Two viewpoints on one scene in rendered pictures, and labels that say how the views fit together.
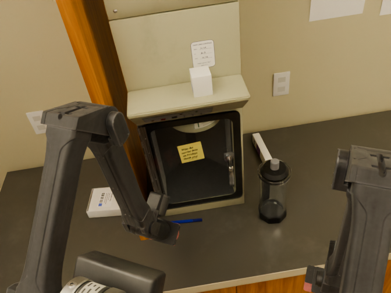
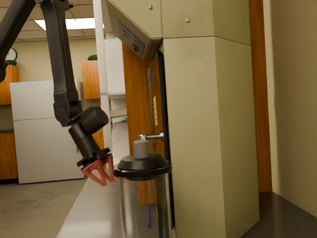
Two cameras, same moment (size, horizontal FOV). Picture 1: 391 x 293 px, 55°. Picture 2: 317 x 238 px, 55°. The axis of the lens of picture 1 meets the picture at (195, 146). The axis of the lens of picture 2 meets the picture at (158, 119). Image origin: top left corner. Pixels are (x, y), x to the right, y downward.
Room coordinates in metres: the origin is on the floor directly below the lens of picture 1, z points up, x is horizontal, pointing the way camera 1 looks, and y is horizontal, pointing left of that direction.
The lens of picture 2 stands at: (0.83, -0.80, 1.28)
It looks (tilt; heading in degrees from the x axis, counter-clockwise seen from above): 3 degrees down; 86
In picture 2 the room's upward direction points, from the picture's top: 4 degrees counter-clockwise
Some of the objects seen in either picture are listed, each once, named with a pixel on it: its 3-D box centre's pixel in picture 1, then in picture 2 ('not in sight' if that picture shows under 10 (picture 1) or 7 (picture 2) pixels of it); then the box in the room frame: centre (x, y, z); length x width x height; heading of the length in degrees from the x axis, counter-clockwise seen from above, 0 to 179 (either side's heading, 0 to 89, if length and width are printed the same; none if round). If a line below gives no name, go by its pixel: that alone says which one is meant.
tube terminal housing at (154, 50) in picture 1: (187, 109); (204, 81); (1.02, 0.01, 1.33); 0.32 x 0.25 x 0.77; 92
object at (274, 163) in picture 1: (274, 168); (142, 158); (0.83, -0.25, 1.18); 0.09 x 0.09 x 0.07
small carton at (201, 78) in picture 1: (201, 81); not in sight; (0.84, -0.04, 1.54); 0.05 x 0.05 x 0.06; 3
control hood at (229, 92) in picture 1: (188, 109); (132, 33); (0.83, 0.00, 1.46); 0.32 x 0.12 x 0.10; 92
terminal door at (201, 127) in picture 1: (196, 165); (159, 135); (0.88, 0.01, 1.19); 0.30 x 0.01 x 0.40; 91
